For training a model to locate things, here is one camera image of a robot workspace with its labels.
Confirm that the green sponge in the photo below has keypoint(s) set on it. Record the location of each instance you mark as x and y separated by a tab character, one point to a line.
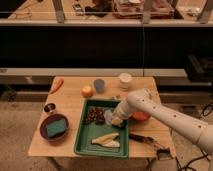
56	127

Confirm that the green plastic tray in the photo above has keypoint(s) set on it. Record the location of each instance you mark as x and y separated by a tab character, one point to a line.
89	131

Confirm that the small metal cup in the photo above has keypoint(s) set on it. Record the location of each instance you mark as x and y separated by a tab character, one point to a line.
50	108

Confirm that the grey towel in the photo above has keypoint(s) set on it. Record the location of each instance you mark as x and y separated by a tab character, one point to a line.
109	116

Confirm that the pale corn husk piece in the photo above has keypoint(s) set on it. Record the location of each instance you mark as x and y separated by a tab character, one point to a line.
112	144

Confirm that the white paper cup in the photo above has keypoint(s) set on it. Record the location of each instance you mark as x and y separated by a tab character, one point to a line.
125	80

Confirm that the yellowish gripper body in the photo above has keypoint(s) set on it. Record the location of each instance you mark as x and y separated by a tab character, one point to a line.
118	120

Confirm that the orange-red bowl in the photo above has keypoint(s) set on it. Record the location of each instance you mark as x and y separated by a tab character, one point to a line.
141	116

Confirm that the blue-grey plastic cup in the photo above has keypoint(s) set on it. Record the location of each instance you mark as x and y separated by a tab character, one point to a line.
99	85

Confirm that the bunch of dark grapes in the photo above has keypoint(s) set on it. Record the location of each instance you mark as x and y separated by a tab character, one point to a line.
95	115

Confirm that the dark red bowl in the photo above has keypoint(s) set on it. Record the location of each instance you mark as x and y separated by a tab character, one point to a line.
50	119

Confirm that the orange carrot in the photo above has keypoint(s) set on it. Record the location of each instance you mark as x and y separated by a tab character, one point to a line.
56	86

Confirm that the orange apple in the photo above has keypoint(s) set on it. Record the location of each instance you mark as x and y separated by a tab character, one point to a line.
87	91

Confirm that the wooden table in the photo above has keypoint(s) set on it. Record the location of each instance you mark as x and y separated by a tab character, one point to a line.
69	101

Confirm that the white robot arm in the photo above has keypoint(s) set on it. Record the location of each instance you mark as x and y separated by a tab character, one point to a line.
198	132

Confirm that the small metal object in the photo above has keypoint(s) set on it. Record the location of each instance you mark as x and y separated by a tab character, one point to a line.
116	97

